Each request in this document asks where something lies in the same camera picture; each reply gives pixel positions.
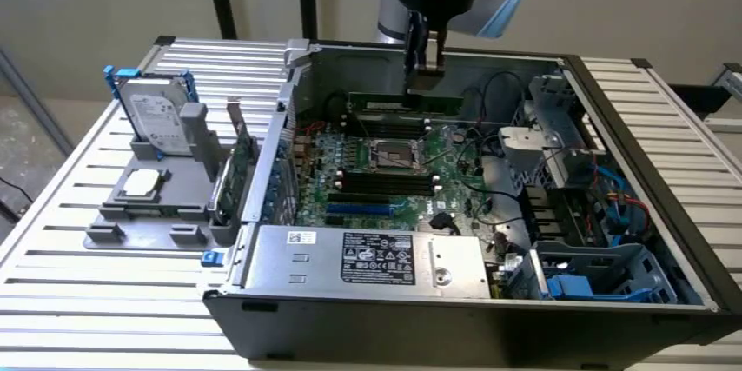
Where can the green RAM stick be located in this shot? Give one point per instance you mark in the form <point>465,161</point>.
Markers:
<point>382,104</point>

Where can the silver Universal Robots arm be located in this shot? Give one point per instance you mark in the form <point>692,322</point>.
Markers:
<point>392,19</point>

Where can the black RAM slot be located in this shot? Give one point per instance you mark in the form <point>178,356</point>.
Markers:
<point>388,179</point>
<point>386,124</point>
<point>388,190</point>
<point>388,173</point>
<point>386,134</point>
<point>386,129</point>
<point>386,119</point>
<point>388,184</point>

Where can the blue expansion slot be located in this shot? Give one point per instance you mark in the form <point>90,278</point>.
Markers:
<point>358,209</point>

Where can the short black expansion slot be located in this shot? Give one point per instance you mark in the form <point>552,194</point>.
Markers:
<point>340,220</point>

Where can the metal CPU socket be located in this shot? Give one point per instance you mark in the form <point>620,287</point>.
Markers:
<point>396,154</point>

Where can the grey metal drive cage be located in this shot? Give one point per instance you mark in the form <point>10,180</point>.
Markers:
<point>560,106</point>

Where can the green motherboard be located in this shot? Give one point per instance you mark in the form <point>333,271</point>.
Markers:
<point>458,188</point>

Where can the green graphics card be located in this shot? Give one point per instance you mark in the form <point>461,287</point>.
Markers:
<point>235,171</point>

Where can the silver hard disk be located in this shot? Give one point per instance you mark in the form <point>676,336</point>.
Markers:
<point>157,121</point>

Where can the hard drive in blue caddy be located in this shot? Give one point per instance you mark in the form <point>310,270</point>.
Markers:
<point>125,73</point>

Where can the silver power supply unit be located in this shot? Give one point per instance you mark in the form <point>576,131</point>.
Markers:
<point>325,262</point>

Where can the silver CPU chip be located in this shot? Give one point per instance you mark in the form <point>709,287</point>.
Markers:
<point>142,182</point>

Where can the blue disk bay latch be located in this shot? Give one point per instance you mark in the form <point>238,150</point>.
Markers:
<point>572,288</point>

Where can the grey disk bay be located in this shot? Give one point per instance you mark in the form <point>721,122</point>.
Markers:
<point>632,266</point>

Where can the blue case side latch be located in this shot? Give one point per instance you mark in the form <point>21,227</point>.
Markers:
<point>213,258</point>

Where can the grey parts rack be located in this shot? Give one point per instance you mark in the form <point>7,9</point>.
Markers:
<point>145,214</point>

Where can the black open PC case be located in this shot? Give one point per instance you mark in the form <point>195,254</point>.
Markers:
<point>441,327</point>

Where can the small silver metal bracket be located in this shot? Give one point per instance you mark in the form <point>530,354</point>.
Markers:
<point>530,138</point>

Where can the aluminium frame rail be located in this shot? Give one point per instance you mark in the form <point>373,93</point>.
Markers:
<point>725,84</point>

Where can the glass panel with frame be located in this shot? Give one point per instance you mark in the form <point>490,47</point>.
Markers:
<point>26,127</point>

